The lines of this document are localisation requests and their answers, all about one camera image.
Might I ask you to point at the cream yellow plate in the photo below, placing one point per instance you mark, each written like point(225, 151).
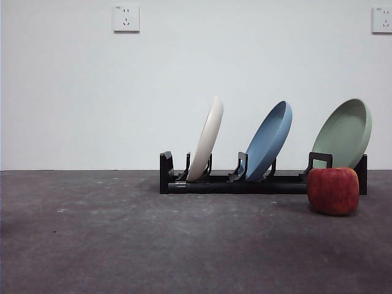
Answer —
point(209, 137)

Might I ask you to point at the red apple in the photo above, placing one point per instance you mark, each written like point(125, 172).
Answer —
point(333, 190)

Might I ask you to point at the black plate rack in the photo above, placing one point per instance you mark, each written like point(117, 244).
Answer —
point(214, 186)

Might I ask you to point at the blue plate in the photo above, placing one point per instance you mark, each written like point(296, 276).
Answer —
point(269, 144)

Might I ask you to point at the green plate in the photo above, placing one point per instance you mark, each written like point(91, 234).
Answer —
point(340, 137)

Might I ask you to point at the white wall socket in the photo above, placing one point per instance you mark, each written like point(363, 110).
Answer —
point(127, 19)
point(382, 20)

